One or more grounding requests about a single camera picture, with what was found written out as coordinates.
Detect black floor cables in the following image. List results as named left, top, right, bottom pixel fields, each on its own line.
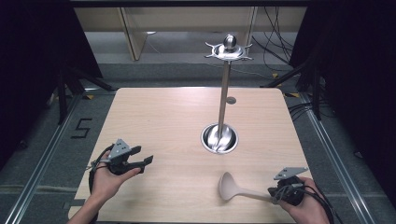
left=287, top=101, right=334, bottom=122

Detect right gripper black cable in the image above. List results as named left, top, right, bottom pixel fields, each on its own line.
left=274, top=183, right=338, bottom=224

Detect beige plastic ladle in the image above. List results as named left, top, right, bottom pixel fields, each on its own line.
left=217, top=171, right=279, bottom=203

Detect light wooden cabinet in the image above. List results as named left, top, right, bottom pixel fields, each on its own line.
left=74, top=7, right=308, bottom=62

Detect bundle of black cables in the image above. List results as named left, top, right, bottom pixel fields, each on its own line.
left=251, top=6, right=296, bottom=64

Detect black tripod stand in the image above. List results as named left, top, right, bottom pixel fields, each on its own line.
left=261, top=60, right=325, bottom=121
left=54, top=63, right=115, bottom=126

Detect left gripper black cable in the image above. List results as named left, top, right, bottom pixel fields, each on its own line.
left=88, top=144, right=116, bottom=195

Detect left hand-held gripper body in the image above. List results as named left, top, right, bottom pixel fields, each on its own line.
left=106, top=138, right=146, bottom=176

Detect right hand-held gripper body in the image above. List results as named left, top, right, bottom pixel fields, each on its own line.
left=267, top=166, right=309, bottom=207

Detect steel utensil hanging rack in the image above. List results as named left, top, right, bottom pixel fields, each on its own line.
left=200, top=34, right=254, bottom=155

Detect person's left hand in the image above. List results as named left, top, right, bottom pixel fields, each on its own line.
left=91, top=150, right=142, bottom=203

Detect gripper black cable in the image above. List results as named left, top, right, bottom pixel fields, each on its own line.
left=88, top=144, right=116, bottom=195
left=274, top=183, right=338, bottom=224

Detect metal floor rail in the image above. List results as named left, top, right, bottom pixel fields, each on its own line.
left=299, top=92, right=373, bottom=224
left=4, top=92, right=82, bottom=224

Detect black curtain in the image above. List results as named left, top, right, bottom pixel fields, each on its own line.
left=289, top=0, right=396, bottom=208
left=0, top=0, right=105, bottom=171

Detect person's right hand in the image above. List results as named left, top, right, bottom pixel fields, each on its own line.
left=277, top=176, right=331, bottom=224

